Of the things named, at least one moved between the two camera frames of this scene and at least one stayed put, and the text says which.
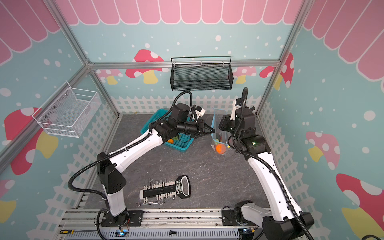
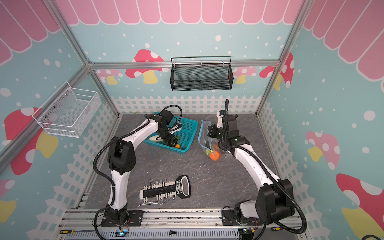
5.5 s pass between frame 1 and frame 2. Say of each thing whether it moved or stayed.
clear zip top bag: moved
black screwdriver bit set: stayed
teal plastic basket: moved
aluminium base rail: stayed
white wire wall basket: stayed
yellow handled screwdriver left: stayed
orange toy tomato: moved
